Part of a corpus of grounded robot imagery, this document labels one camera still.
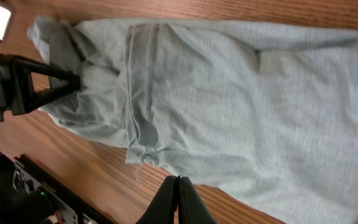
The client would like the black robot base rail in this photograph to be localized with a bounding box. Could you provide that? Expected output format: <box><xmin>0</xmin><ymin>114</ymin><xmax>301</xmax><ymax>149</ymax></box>
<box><xmin>0</xmin><ymin>152</ymin><xmax>110</xmax><ymax>224</ymax></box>

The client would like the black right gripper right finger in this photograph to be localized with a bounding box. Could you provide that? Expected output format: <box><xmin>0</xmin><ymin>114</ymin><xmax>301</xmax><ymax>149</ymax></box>
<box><xmin>177</xmin><ymin>177</ymin><xmax>217</xmax><ymax>224</ymax></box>

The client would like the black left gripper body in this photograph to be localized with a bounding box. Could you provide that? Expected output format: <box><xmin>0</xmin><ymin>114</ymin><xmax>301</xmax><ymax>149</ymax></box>
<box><xmin>0</xmin><ymin>54</ymin><xmax>32</xmax><ymax>122</ymax></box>

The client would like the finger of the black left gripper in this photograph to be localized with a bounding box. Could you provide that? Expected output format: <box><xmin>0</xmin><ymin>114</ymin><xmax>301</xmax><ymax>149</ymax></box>
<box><xmin>26</xmin><ymin>82</ymin><xmax>80</xmax><ymax>113</ymax></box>
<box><xmin>12</xmin><ymin>57</ymin><xmax>80</xmax><ymax>83</ymax></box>

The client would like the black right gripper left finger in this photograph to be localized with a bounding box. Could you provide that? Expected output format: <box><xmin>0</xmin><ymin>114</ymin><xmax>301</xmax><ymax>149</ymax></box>
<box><xmin>136</xmin><ymin>176</ymin><xmax>177</xmax><ymax>224</ymax></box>

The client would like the light blue t-shirt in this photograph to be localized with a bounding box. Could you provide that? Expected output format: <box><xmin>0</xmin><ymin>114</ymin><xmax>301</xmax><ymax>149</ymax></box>
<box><xmin>27</xmin><ymin>17</ymin><xmax>358</xmax><ymax>223</ymax></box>

